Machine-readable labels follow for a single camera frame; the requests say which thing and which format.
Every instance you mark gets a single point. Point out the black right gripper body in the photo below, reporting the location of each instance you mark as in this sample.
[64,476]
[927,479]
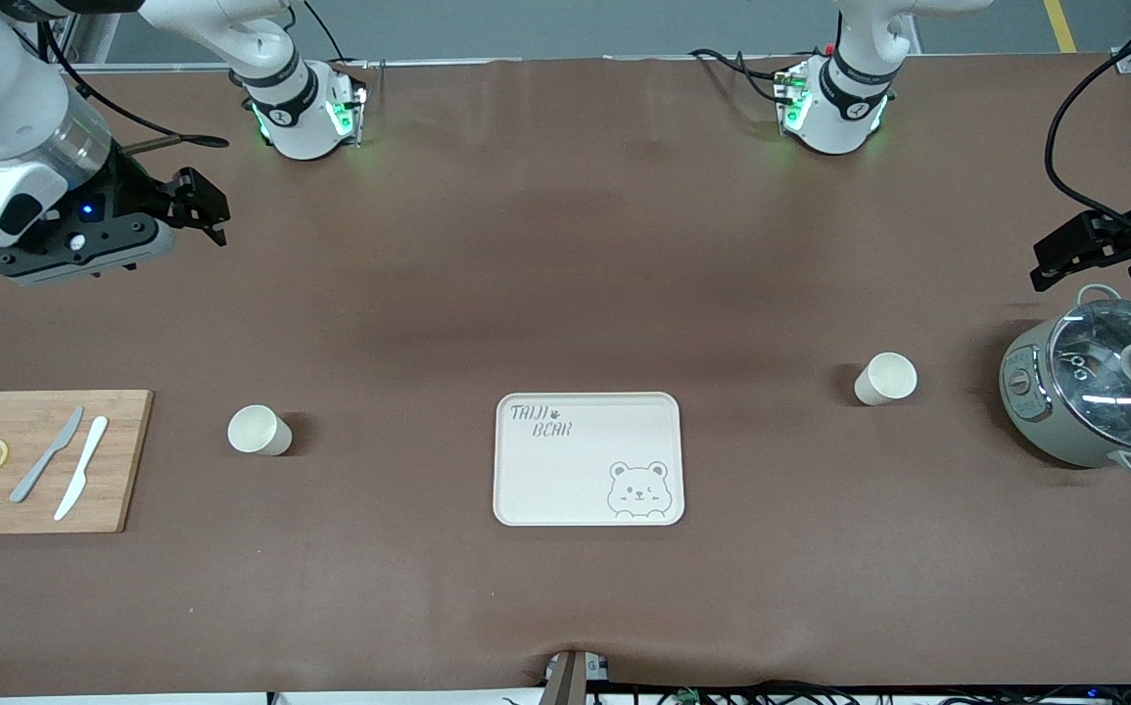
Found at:
[131,189]

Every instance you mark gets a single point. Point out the white cup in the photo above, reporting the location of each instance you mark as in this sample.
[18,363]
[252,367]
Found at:
[886,380]
[257,431]

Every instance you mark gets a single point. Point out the white plastic knife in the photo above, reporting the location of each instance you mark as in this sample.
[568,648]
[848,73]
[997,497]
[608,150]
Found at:
[83,465]

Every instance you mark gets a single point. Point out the silver table edge rail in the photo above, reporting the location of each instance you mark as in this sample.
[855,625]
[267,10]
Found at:
[575,62]

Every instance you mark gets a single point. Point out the bamboo cutting board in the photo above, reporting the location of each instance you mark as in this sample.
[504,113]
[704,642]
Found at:
[124,460]

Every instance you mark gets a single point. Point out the brown table mat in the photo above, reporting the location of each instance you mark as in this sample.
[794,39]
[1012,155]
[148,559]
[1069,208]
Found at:
[565,245]

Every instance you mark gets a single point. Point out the grey plastic knife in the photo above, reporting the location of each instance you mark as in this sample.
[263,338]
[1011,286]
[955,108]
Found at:
[44,458]

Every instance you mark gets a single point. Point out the glass pot lid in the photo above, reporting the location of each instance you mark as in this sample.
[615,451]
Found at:
[1104,377]

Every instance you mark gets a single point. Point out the pale green electric pot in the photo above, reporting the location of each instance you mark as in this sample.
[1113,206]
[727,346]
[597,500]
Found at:
[1030,411]

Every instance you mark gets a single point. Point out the cream tray with bear print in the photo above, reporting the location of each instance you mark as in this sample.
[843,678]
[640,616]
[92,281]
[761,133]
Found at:
[575,470]

